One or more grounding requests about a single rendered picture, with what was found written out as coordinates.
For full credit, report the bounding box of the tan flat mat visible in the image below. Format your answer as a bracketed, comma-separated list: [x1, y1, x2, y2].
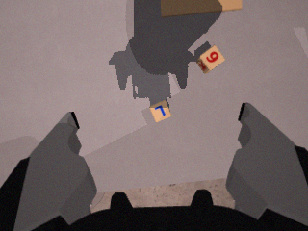
[161, 0, 242, 18]

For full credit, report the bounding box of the tan block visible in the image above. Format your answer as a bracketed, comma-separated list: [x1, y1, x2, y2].
[149, 100, 171, 122]
[196, 45, 225, 74]

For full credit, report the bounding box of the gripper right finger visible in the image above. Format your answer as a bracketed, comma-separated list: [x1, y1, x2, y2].
[225, 102, 308, 231]

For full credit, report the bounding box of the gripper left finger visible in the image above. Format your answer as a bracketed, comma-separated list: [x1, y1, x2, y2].
[0, 112, 97, 231]

